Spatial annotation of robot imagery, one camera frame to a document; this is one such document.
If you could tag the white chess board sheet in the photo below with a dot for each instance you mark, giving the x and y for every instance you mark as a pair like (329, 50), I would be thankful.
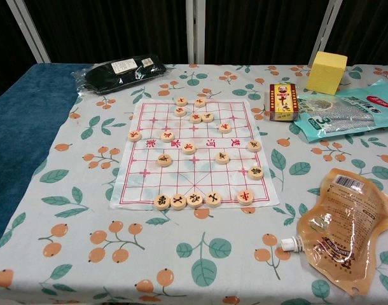
(194, 178)

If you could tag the red yellow spice box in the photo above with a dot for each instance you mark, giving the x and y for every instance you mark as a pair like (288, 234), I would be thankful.
(283, 101)

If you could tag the black character wooden chess piece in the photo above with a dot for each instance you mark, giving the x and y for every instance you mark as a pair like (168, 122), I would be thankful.
(178, 201)
(254, 145)
(207, 117)
(161, 201)
(194, 200)
(213, 199)
(255, 173)
(164, 160)
(222, 157)

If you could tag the blue table cover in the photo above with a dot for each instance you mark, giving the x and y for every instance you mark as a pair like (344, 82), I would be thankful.
(25, 120)

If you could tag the floral print tablecloth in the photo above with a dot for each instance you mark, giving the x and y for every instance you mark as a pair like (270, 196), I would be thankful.
(213, 254)

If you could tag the red character wooden chess piece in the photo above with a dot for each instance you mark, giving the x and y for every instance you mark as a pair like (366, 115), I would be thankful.
(224, 128)
(180, 111)
(245, 197)
(167, 137)
(195, 118)
(189, 147)
(181, 101)
(200, 102)
(134, 136)

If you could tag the black pleated curtain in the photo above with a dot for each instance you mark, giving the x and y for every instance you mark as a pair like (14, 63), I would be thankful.
(117, 28)

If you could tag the black socks in plastic bag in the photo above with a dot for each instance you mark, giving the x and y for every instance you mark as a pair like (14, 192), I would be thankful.
(117, 76)

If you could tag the yellow sponge cube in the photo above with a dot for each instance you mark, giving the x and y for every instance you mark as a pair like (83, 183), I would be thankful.
(324, 76)

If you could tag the brown spouted sauce pouch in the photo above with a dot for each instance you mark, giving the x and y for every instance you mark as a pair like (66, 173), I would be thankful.
(346, 228)

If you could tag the white metal frame post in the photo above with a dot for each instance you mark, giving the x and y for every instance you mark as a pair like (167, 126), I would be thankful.
(28, 31)
(324, 25)
(195, 31)

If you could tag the teal cleaning cloth package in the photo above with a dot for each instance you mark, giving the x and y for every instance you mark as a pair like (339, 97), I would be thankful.
(350, 117)

